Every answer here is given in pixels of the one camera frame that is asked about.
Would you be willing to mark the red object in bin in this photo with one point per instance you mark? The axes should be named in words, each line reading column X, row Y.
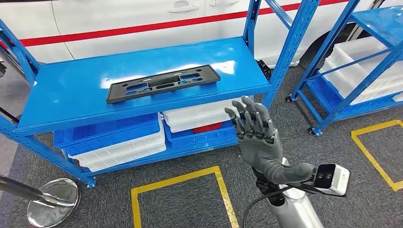
column 207, row 128

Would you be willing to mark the blue plastic bin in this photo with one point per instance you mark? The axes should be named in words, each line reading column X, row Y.
column 104, row 132
column 201, row 138

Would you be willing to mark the blue metal shelf rack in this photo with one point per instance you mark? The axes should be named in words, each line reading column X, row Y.
column 78, row 85
column 377, row 22

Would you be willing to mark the white car with red stripe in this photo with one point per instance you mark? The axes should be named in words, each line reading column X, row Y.
column 126, row 19

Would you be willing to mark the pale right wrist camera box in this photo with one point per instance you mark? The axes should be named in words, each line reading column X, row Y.
column 337, row 179

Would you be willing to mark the black plastic frame part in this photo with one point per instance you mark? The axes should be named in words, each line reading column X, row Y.
column 163, row 81

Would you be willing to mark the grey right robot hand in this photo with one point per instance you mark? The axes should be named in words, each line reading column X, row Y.
column 261, row 148

